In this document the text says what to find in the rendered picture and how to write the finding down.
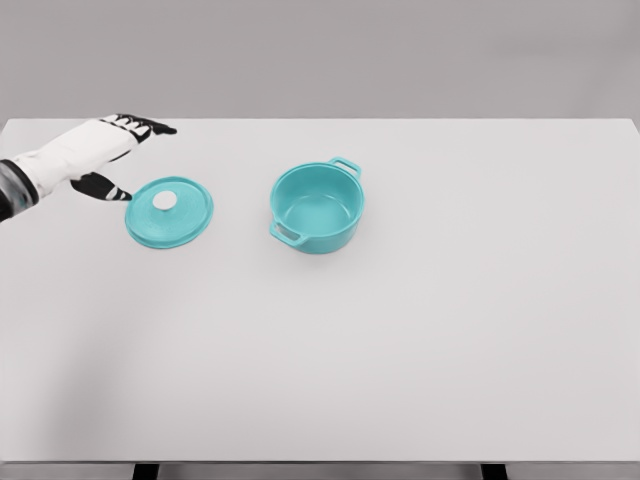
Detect teal pot lid white knob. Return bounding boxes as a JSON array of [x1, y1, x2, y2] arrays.
[[124, 175, 215, 250]]

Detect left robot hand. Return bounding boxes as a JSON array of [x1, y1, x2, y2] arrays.
[[47, 113, 178, 203]]

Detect teal pot with two handles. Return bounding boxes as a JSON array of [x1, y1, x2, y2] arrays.
[[269, 156, 365, 255]]

